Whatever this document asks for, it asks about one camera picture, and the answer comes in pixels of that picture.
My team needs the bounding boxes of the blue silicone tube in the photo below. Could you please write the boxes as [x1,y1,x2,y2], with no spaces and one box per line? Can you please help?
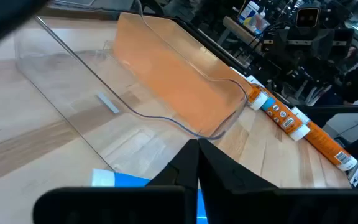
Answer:
[91,168,208,224]

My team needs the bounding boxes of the white bottle blue label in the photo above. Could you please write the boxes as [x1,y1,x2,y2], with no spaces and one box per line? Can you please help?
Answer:
[237,0,260,24]

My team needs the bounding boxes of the orange Gorilla sealant tube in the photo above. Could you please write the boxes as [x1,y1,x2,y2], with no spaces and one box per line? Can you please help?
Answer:
[290,106,358,172]
[260,93,311,142]
[246,74,270,111]

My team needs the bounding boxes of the wooden plank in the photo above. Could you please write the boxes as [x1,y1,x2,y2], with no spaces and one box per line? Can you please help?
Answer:
[222,16,264,48]

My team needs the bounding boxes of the clear plastic bin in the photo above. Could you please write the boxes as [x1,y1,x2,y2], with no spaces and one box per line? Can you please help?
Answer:
[14,14,250,175]

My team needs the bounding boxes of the clear glue bottle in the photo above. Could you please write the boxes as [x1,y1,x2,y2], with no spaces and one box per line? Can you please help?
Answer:
[251,7,270,34]

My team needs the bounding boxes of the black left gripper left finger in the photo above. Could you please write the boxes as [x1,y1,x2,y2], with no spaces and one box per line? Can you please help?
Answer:
[147,139,199,224]

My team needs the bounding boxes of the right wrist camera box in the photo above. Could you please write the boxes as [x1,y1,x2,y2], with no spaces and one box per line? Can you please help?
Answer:
[294,6,321,29]

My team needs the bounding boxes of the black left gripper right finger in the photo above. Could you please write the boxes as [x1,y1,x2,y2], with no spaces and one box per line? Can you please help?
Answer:
[198,138,278,224]

